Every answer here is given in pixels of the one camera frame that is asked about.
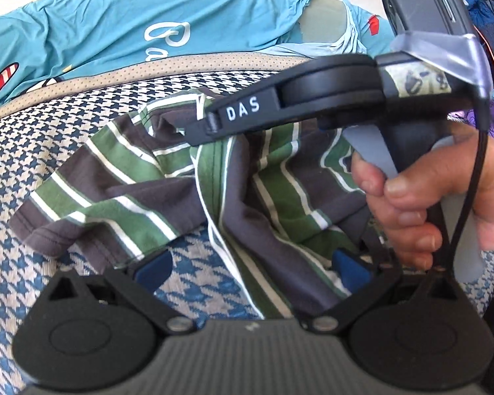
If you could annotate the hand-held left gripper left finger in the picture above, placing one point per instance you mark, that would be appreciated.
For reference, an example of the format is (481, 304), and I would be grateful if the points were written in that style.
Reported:
(153, 270)

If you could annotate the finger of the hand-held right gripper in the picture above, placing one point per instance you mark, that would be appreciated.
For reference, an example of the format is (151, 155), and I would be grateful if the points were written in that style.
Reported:
(234, 117)

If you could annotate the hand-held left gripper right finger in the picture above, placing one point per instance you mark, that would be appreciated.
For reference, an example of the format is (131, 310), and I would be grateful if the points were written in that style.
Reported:
(348, 269)

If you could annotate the striped green brown shirt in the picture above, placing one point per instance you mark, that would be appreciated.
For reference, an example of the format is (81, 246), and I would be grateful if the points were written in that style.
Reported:
(247, 189)

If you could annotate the dark blue clothes pile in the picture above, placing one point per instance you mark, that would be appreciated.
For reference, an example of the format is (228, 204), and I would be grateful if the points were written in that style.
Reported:
(488, 24)

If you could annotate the person's right hand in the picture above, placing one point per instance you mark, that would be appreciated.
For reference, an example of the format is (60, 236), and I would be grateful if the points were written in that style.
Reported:
(411, 197)

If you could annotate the blue printed t-shirt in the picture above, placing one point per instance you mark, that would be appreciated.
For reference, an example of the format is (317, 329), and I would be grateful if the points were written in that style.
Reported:
(107, 24)

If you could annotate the blue beige houndstooth mat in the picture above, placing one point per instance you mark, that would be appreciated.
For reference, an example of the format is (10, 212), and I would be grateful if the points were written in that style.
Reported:
(33, 140)

